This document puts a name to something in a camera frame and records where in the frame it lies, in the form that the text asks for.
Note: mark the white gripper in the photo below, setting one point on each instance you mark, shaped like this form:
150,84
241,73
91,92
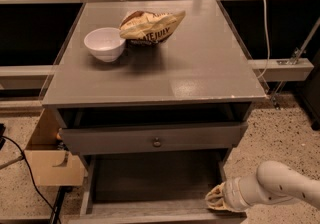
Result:
230,193

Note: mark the grey drawer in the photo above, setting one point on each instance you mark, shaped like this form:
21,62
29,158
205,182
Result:
154,188
153,138

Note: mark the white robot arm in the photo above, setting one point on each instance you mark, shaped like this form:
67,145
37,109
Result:
272,183

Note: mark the grey top drawer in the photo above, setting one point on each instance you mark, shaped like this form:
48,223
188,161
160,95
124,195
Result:
153,138

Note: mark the grey drawer cabinet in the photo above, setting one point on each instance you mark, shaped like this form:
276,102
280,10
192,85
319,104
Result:
199,75

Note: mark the wooden box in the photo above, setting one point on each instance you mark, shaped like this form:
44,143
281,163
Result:
52,164

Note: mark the crumpled chip bag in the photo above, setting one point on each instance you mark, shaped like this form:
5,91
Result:
147,28

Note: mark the white bowl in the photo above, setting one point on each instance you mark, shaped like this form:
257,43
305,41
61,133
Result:
105,44

